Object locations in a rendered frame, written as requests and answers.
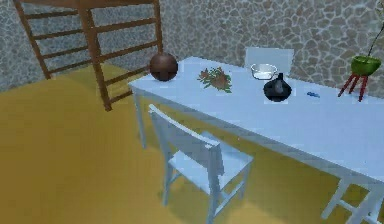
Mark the red and green salad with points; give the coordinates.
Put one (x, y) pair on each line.
(216, 79)

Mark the pale blue wooden chair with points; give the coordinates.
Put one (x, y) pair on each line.
(203, 160)
(270, 56)

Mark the brown ball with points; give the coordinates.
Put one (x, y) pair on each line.
(163, 66)

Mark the pale blue dining table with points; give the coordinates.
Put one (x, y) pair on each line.
(266, 123)

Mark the clear glass bowl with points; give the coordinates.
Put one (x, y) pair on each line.
(264, 71)

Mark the black round vase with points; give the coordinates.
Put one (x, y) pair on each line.
(277, 89)

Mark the brown wooden ladder shelf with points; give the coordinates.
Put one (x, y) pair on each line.
(94, 50)

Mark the small blue pen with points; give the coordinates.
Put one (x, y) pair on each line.
(313, 94)

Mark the green pot plant red stand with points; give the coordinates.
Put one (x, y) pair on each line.
(365, 65)

